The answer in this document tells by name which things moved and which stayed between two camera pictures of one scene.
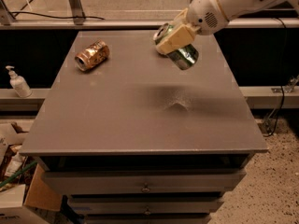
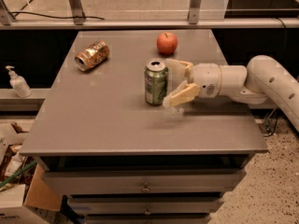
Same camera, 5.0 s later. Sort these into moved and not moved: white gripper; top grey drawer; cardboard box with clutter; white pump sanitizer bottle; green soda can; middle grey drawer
Moved: white gripper; green soda can
Not moved: middle grey drawer; cardboard box with clutter; white pump sanitizer bottle; top grey drawer
